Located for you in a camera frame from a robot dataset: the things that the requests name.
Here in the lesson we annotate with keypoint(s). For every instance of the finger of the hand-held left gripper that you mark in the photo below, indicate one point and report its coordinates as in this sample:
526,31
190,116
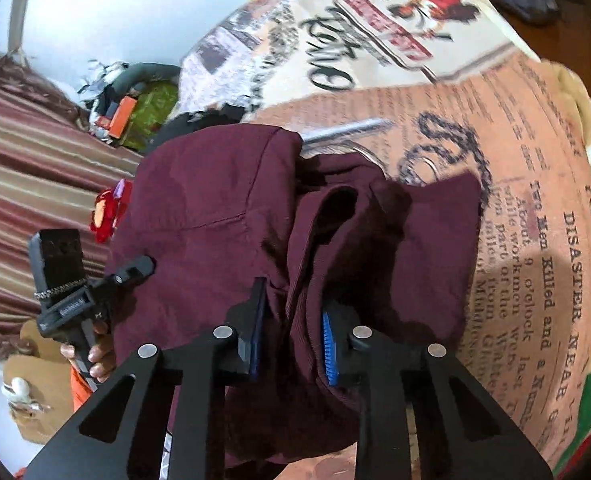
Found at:
133,267

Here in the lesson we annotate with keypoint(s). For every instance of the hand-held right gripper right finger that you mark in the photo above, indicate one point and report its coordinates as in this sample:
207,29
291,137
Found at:
330,350

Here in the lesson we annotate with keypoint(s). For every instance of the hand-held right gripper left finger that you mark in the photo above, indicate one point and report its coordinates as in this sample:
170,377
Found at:
254,340

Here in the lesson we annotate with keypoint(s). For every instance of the maroon sweatshirt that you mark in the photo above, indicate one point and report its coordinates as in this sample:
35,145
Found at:
215,210

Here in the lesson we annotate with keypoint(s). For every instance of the metal clothes hanger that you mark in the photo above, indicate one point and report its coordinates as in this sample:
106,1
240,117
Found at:
348,127

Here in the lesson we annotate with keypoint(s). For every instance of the person's left hand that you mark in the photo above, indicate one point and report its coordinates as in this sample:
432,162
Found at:
102,355

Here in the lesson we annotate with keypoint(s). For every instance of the red toy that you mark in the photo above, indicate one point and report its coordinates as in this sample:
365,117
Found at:
106,212

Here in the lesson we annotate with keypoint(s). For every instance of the cardboard box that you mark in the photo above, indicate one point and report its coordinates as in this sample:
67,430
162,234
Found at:
30,345

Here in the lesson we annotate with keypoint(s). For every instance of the striped curtain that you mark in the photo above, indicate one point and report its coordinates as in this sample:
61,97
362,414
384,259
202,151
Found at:
25,160

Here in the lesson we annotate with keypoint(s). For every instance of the small white object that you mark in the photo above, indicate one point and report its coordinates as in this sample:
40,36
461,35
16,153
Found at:
17,386

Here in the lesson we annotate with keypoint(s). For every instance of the black cloth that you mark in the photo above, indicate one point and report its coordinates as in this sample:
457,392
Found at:
185,126

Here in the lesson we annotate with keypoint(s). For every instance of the orange box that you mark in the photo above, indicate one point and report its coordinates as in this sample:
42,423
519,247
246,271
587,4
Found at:
120,115

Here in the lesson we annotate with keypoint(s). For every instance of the dark grey cloth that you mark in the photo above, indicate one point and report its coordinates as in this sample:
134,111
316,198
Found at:
145,72

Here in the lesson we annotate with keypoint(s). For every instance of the printed blanket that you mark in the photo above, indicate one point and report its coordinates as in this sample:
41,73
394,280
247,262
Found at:
525,185

